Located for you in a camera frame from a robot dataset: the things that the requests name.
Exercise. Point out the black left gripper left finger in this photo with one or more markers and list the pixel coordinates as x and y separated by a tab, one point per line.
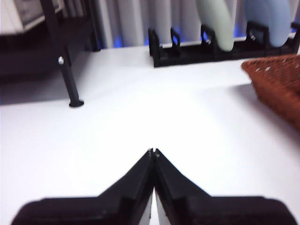
105	208

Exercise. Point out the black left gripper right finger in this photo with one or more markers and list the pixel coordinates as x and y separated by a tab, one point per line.
211	211

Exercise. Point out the brown wicker basket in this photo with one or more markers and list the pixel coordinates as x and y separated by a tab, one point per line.
276	82

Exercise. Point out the black dish rack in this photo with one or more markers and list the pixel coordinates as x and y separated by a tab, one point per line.
187	56

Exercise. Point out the pale green plate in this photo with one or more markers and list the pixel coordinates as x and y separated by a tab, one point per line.
215	23

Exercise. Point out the grey curtain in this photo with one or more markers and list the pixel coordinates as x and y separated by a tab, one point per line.
140	18

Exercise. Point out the pale blue plate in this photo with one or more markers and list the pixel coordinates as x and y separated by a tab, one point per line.
269	18

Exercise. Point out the black metal shelf frame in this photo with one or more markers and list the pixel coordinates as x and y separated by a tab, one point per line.
68	70

